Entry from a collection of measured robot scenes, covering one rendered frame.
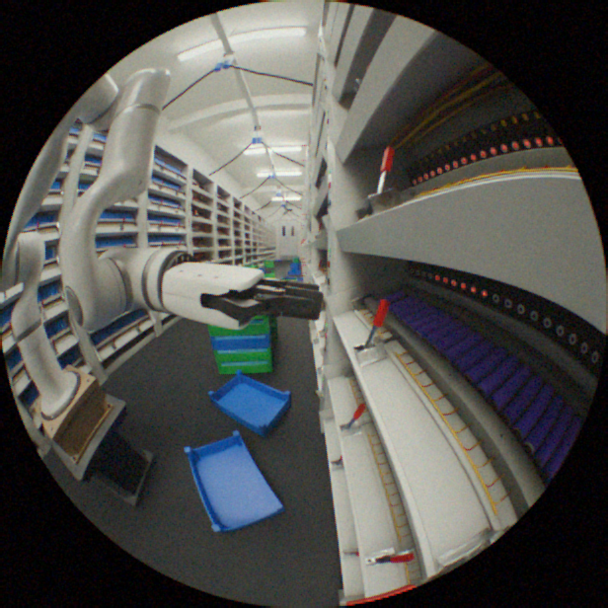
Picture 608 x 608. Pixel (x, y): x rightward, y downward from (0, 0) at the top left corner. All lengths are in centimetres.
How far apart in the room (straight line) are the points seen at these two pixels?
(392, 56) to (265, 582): 91
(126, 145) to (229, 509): 80
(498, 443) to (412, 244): 17
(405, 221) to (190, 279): 19
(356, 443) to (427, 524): 26
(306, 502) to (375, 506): 33
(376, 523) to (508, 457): 23
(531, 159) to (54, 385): 79
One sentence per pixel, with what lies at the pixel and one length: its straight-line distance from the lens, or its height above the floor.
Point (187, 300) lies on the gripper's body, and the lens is 19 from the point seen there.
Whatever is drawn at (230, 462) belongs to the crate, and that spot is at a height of 0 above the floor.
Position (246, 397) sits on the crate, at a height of 0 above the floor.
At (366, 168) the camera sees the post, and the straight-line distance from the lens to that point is 45.
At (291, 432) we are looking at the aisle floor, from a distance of 75.
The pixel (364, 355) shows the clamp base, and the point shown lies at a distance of 25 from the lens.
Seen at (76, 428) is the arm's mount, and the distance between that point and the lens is 61.
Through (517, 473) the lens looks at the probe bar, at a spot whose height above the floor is 53.
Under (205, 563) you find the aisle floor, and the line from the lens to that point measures 71.
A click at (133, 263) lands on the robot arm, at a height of 64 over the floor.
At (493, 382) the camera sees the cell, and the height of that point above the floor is 54.
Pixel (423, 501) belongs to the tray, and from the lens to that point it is 18.
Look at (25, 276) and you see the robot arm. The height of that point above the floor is 69.
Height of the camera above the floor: 64
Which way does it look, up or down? 18 degrees down
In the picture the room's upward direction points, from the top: straight up
